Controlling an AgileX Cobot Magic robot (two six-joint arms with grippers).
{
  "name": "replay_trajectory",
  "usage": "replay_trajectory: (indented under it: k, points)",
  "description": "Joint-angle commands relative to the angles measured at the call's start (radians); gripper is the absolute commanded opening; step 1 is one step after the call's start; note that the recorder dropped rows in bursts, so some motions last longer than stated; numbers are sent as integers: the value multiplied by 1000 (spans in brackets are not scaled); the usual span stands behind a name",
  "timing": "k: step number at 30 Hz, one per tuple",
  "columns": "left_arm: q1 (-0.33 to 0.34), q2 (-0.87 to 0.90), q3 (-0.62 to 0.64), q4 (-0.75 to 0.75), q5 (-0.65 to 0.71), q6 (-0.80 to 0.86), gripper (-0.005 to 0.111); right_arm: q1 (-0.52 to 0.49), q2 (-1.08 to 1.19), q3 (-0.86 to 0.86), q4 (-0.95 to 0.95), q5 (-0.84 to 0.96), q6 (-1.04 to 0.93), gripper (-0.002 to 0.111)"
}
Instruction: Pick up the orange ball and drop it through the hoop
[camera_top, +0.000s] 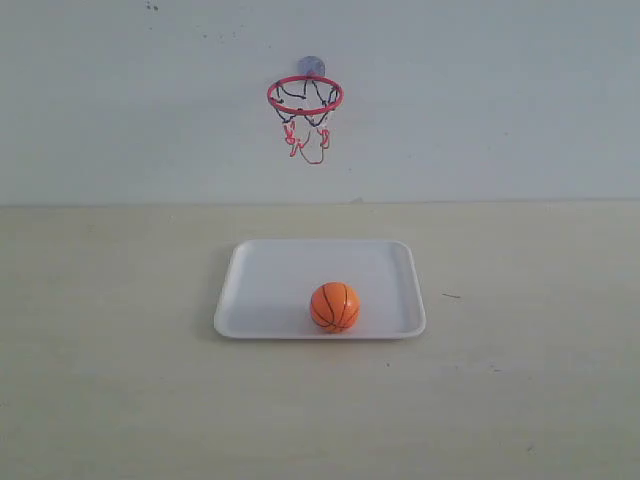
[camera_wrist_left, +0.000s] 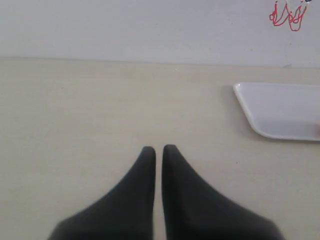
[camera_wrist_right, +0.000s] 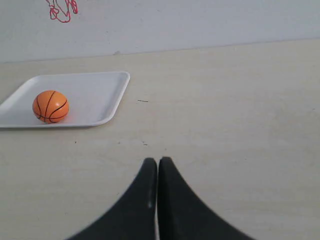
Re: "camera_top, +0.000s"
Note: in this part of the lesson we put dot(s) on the small orange basketball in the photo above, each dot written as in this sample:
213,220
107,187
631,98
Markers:
335,307

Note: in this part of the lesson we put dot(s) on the red mini basketball hoop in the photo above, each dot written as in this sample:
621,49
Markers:
304,105

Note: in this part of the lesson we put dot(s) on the white rectangular plastic tray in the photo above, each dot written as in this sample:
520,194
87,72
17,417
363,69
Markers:
269,285

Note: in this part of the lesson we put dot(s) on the clear suction cup mount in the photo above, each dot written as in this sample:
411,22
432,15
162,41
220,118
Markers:
311,66

